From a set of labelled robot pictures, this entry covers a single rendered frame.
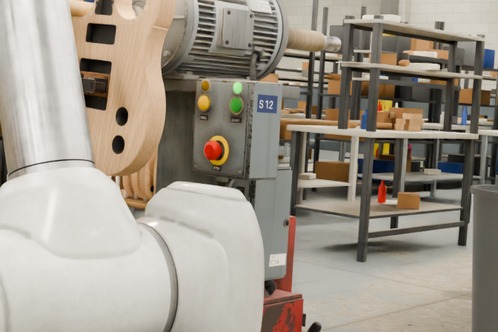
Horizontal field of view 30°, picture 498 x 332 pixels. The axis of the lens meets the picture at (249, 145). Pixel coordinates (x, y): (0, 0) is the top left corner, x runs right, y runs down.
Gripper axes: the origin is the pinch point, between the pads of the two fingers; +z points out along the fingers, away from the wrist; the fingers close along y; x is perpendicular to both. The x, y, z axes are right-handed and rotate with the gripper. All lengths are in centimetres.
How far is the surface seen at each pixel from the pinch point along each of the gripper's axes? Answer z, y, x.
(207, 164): 18.0, 17.9, -13.5
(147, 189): 233, -227, -68
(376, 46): 408, -207, 31
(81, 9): 0.9, -6.9, 14.9
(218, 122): 17.8, 19.8, -4.7
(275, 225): 47, 15, -29
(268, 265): 45, 15, -38
